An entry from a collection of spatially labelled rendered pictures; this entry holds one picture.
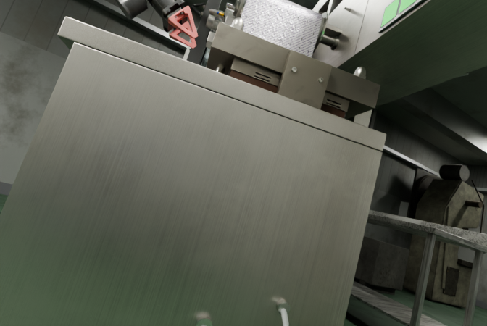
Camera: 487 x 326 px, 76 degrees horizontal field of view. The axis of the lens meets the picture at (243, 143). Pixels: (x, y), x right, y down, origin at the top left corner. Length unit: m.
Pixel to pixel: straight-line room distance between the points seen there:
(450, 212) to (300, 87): 5.77
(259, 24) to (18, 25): 3.59
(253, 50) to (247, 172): 0.28
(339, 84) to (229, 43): 0.27
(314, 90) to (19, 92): 3.71
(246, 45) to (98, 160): 0.38
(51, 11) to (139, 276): 3.95
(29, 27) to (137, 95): 3.74
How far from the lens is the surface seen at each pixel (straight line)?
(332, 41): 1.09
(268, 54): 0.71
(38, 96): 4.12
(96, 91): 0.61
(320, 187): 0.63
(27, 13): 4.36
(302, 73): 0.70
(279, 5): 1.01
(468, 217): 6.77
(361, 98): 0.77
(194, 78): 0.60
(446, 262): 6.39
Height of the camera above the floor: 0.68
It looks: 10 degrees up
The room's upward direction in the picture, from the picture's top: 17 degrees clockwise
